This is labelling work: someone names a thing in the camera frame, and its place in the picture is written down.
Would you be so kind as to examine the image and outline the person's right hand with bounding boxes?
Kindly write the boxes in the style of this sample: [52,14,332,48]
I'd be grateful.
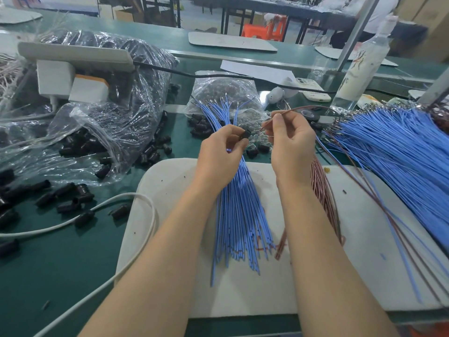
[261,110,318,190]

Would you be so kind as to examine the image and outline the person's left hand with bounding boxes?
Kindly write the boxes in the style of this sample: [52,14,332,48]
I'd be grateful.
[193,125,250,197]

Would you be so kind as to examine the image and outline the large blue wire pile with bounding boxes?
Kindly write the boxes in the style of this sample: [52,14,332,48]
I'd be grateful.
[323,105,449,253]

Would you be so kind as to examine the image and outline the pile of black plastic caps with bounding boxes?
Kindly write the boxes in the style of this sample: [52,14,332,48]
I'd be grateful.
[0,109,271,258]

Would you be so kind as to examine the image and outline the person's right forearm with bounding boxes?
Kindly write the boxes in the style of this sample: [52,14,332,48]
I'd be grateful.
[281,180,401,337]

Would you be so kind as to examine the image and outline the person's left forearm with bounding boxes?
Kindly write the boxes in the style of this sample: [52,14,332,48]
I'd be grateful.
[79,184,225,337]

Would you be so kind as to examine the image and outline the white computer mouse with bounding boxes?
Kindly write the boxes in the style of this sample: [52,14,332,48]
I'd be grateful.
[267,86,285,104]

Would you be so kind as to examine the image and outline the white flat device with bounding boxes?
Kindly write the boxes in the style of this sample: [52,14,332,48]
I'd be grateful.
[286,77,333,103]

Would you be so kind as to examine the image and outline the small clear plastic bag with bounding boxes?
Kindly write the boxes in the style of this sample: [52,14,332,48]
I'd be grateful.
[186,70,266,127]

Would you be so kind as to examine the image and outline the white paper sheet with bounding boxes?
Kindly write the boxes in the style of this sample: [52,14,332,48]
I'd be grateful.
[221,59,297,85]

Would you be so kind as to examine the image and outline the white flat tray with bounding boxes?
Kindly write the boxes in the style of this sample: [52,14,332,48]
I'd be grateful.
[0,7,43,25]
[314,45,398,67]
[188,31,278,52]

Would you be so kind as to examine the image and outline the white spray bottle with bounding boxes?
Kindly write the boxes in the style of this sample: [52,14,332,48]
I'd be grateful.
[330,15,398,113]

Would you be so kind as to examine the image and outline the large clear plastic bag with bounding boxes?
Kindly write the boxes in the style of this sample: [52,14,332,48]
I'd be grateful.
[0,28,178,185]

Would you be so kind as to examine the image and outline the orange plastic stool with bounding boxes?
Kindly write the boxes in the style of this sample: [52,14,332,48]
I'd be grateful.
[242,15,289,41]

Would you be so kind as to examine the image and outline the white work board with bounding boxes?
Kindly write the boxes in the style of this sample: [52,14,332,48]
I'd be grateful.
[116,158,449,319]

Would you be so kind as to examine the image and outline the white orange charger adapter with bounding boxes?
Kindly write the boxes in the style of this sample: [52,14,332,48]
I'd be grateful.
[68,73,109,104]

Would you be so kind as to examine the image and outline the white power strip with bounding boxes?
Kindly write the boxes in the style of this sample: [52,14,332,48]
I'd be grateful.
[17,42,136,73]

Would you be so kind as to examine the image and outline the cardboard boxes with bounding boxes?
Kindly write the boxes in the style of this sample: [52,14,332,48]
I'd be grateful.
[393,0,449,64]

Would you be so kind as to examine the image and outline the blue table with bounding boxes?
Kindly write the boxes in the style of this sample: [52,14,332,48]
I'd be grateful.
[17,0,99,15]

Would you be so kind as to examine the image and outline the orange plastic crate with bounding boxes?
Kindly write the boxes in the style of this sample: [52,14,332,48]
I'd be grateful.
[410,322,449,337]

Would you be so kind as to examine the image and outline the black power cord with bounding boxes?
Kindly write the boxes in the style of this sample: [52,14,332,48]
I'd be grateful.
[133,61,331,95]

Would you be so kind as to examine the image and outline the slanted metal frame post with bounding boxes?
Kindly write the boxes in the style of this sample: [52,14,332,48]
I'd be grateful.
[335,0,383,71]

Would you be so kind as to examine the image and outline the short metal frame post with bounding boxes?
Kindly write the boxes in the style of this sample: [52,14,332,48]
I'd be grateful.
[417,66,449,108]

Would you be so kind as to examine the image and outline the long black-frame table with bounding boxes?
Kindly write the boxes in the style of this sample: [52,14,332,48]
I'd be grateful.
[137,0,355,45]

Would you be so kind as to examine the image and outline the white charging cable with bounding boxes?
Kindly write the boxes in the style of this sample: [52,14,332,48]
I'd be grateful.
[0,191,159,337]

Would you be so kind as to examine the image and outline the bundle of stripped brown wires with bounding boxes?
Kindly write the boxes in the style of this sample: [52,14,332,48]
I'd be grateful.
[0,54,28,106]

